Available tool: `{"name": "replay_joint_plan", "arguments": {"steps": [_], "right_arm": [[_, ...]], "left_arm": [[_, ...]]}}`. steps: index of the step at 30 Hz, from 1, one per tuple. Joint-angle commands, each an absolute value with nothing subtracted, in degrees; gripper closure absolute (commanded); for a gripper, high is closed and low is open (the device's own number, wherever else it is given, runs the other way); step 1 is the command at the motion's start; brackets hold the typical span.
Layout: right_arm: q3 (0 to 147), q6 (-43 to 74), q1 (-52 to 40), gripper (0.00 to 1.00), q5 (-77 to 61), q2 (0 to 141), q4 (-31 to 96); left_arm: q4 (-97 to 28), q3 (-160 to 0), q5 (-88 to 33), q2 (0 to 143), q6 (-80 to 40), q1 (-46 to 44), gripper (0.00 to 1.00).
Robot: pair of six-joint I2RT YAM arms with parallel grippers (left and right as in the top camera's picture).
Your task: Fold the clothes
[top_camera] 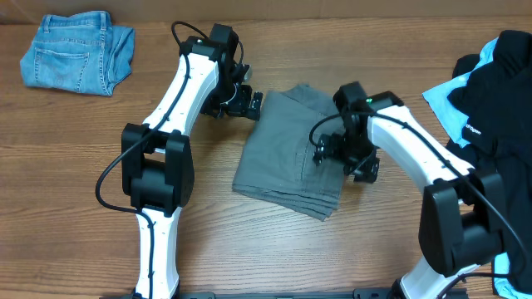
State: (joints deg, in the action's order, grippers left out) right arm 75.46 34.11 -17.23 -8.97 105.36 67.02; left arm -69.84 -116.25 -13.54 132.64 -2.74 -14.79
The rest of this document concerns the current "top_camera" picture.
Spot grey khaki shorts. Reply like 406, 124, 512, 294
232, 84, 345, 221

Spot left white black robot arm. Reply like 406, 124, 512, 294
121, 32, 263, 298

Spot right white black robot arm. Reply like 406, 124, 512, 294
314, 86, 507, 298

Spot black t-shirt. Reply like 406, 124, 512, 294
440, 30, 532, 294

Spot folded blue denim jeans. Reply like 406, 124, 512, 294
20, 11, 135, 96

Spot light blue t-shirt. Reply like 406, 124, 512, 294
421, 37, 532, 299

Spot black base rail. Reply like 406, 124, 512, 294
174, 287, 405, 299

